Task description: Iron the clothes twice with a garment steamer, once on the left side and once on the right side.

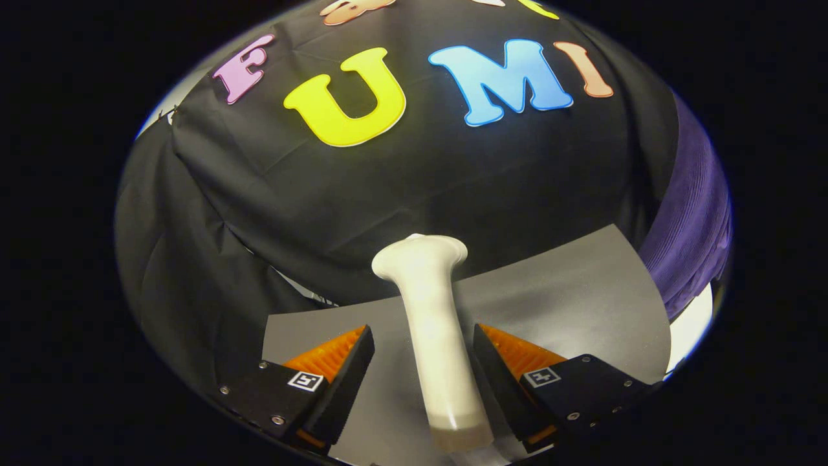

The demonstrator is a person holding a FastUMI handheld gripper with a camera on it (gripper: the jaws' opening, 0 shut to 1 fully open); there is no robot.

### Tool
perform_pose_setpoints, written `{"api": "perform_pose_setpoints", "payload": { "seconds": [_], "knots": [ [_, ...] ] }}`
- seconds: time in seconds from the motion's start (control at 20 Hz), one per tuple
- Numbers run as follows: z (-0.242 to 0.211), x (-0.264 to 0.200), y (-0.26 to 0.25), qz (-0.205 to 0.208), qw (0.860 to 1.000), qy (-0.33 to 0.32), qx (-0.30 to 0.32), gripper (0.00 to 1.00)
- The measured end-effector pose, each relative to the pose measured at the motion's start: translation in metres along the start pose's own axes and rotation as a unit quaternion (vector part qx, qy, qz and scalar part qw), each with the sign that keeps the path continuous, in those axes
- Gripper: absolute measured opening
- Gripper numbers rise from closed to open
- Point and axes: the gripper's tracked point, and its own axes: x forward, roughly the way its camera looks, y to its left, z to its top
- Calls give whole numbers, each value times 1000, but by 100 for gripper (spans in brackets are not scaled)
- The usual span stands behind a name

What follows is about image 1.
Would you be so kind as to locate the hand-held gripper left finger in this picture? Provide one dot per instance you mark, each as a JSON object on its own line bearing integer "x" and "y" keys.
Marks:
{"x": 343, "y": 388}

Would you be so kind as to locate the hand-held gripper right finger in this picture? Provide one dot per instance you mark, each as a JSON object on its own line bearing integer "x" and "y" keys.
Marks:
{"x": 501, "y": 388}

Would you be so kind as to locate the white garment steamer head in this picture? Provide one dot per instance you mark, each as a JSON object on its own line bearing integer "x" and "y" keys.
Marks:
{"x": 436, "y": 336}

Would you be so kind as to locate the grey table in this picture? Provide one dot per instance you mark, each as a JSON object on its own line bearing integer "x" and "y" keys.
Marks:
{"x": 582, "y": 298}

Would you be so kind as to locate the black backdrop cloth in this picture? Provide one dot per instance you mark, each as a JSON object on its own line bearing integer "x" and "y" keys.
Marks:
{"x": 414, "y": 188}

